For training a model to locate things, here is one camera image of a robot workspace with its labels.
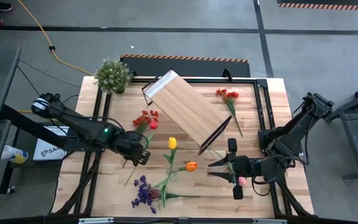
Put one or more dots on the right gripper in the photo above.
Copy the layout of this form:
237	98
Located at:
247	166

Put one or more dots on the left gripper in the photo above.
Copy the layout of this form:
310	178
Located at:
134	146

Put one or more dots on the pink artificial tulip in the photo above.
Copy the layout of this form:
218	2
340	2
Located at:
243	181

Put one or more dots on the large red flower bunch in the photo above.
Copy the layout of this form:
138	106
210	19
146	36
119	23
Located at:
143	119

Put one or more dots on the red artificial tulip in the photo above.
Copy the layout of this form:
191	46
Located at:
153	125

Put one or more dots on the orange artificial tulip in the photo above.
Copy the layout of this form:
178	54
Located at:
191	166

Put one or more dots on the yellow artificial tulip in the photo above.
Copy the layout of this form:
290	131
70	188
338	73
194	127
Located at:
172	143

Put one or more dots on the dark maroon artificial tulip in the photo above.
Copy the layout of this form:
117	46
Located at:
154	193

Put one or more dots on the small red flower bunch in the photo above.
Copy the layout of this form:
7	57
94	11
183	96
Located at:
228	95

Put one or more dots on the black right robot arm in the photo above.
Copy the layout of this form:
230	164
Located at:
291	127

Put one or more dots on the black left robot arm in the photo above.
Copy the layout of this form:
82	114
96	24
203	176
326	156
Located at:
73	121

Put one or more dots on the potted green plant white flowers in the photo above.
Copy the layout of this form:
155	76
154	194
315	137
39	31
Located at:
112	76

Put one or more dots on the purple artificial flower bunch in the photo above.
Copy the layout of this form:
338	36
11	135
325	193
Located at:
142	194

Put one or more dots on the white cardboard box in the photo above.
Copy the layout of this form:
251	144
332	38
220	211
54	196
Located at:
47	152

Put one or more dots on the black mat striped edge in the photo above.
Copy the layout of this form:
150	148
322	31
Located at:
185	67

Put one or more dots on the white yellow spray can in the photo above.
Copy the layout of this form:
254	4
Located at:
14	154

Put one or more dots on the dark grey metal stand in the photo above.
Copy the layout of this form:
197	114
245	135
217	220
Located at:
355	143

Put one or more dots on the wooden shelf black metal frame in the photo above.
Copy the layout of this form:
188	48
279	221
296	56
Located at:
185	105

